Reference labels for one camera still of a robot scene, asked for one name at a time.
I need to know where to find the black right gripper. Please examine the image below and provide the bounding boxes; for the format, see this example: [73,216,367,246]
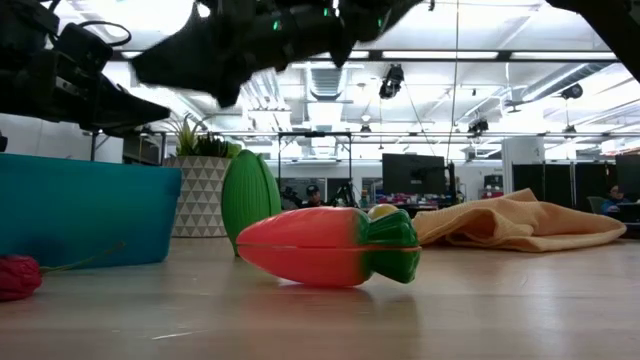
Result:
[130,0,346,108]

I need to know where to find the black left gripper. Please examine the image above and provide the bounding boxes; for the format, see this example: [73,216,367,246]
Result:
[0,0,171,139]

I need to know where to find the green ribbed toy vegetable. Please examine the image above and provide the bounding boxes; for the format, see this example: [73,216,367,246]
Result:
[221,149,284,257]

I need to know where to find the red cherry with stem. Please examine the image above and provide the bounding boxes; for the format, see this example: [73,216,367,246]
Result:
[0,242,126,303]

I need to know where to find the orange toy carrot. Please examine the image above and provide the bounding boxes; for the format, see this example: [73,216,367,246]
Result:
[234,206,422,289]

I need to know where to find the yellow toy lemon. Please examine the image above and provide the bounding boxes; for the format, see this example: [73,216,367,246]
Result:
[367,203,401,222]

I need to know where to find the teal plastic tupperware container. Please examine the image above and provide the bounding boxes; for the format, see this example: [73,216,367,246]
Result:
[0,153,184,270]

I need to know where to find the succulent in white patterned pot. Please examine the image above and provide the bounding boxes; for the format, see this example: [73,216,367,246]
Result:
[162,113,244,239]

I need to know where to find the person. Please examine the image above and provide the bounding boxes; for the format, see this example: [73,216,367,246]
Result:
[601,184,632,215]
[301,184,327,209]

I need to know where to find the large black monitor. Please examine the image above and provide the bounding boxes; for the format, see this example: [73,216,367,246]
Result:
[382,153,447,197]

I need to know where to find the orange waffle cloth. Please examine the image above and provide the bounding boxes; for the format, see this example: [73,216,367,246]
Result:
[412,188,628,254]

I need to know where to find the black room partition panels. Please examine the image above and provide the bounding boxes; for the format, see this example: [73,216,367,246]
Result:
[512,162,616,211]

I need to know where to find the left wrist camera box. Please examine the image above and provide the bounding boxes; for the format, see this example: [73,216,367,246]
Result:
[57,19,134,69]

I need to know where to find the silver ceiling air duct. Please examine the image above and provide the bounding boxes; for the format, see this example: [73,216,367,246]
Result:
[304,63,349,102]

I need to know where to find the black metal rig frame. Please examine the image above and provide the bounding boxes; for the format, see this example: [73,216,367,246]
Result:
[109,48,619,64]

